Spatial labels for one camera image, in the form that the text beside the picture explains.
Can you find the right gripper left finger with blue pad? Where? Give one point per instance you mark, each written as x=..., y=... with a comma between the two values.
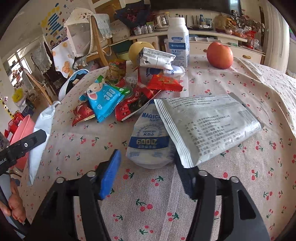
x=55, y=218

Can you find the small red snack packet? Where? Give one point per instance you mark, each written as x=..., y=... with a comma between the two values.
x=83, y=112

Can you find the white wet wipes packet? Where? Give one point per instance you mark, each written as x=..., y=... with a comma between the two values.
x=208, y=129

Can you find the blue cartoon wipes packet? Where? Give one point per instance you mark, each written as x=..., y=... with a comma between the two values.
x=103, y=98

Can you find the white Magicday yogurt pouch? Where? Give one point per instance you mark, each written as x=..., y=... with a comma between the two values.
x=150, y=145

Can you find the red chocolate snack wrapper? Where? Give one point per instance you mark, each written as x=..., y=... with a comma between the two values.
x=138, y=98

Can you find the red gold candy packet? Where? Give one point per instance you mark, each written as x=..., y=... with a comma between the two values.
x=164, y=83

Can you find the crushed black white carton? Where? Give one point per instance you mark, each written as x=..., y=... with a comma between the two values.
x=151, y=58

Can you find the yellow red snack bag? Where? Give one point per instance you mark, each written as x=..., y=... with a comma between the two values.
x=116, y=71

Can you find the person's left hand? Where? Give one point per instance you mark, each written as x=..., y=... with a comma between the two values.
x=17, y=210

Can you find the red gift boxes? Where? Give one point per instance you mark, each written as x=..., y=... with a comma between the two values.
x=13, y=125

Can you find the pink plastic bucket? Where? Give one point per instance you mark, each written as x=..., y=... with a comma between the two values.
x=24, y=129

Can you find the light wooden chair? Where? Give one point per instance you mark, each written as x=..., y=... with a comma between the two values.
x=40, y=86

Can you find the cherry print tablecloth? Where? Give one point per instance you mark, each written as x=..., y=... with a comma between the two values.
x=151, y=204

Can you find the dining table orange print cloth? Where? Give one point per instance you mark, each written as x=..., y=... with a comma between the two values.
x=63, y=57

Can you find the wooden chair with cover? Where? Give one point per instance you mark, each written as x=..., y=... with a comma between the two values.
x=89, y=34

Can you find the green waste bin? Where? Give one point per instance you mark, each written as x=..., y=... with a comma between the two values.
x=123, y=56

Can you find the white tissue pack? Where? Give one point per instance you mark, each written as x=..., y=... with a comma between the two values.
x=146, y=74

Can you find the yellow pear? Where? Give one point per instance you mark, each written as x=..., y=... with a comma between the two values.
x=134, y=50

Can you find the red apple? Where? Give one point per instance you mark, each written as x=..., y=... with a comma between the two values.
x=220, y=56

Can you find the white curtain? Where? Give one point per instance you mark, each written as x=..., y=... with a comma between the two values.
x=276, y=38

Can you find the white TV cabinet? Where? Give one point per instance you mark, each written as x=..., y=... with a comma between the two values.
x=200, y=41

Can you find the dark flower bouquet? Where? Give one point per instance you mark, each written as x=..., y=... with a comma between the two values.
x=134, y=14

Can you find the white plastic milk bottle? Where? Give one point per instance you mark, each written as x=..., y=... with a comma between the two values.
x=178, y=41

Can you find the electric kettle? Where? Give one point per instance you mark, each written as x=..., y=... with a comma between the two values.
x=162, y=22

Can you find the black flat television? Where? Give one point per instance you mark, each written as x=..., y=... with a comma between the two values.
x=224, y=6

